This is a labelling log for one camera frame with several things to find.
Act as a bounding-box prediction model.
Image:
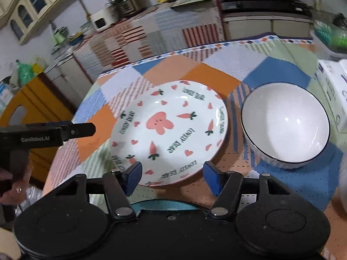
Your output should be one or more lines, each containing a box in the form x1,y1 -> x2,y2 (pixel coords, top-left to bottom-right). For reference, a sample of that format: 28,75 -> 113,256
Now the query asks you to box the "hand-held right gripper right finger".
203,161 -> 292,220

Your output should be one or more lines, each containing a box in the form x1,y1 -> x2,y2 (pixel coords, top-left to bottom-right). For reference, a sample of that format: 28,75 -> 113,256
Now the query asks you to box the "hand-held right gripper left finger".
50,162 -> 143,220

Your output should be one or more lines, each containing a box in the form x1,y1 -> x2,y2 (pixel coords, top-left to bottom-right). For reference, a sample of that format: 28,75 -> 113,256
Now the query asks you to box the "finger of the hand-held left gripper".
63,123 -> 96,142

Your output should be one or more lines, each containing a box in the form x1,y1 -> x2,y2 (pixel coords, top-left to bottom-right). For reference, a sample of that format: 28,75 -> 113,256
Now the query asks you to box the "strawberry pattern bowl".
111,81 -> 229,187

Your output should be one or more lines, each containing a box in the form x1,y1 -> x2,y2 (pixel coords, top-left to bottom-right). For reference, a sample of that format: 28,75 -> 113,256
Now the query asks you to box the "white bowl with black rim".
241,83 -> 331,170

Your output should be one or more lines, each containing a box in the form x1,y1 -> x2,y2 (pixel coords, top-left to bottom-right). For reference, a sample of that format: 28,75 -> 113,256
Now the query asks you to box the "person's left hand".
0,166 -> 31,205

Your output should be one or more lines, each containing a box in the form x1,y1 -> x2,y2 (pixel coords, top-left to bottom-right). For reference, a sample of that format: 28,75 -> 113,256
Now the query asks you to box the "yellow wooden chair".
0,75 -> 80,187

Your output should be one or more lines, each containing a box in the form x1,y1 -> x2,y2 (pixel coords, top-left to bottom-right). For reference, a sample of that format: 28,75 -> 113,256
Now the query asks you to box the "green plastic bag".
16,59 -> 50,86

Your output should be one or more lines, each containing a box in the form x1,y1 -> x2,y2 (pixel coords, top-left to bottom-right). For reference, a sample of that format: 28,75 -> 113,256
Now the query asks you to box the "blue bowl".
68,32 -> 85,46

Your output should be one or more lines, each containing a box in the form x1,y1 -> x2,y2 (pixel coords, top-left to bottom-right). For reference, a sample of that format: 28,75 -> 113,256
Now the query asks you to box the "green plastic container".
53,27 -> 69,46

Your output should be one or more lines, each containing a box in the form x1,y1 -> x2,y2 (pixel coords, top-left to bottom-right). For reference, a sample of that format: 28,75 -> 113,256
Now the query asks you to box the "small white appliance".
90,8 -> 120,32

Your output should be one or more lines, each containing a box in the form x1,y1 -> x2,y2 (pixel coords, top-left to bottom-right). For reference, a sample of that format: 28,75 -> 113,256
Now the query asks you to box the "patchwork checked tablecloth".
45,34 -> 347,217

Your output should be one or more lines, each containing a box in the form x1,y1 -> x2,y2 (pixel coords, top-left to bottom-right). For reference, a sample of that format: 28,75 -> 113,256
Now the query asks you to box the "striped patchwork counter cover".
72,0 -> 226,85

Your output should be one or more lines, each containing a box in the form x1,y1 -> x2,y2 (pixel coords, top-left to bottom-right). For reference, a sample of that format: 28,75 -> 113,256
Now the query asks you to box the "silver rice cooker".
112,0 -> 142,20

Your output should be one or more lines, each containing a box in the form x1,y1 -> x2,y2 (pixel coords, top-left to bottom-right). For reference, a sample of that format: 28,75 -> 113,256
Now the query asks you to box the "white tissue box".
316,59 -> 347,134

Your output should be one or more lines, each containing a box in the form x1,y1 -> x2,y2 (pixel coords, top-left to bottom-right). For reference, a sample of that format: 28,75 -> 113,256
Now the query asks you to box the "wooden cutting board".
170,0 -> 212,8

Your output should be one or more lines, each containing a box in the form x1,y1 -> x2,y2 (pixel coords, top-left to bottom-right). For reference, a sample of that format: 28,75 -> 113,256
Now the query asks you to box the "black gas stove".
221,0 -> 313,20

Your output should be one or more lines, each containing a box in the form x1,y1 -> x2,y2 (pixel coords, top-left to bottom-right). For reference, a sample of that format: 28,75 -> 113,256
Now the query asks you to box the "clear basket with green items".
310,19 -> 347,61

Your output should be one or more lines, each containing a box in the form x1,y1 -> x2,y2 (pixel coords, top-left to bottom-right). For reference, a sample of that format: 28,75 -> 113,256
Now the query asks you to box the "cream wall cabinet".
0,0 -> 82,44

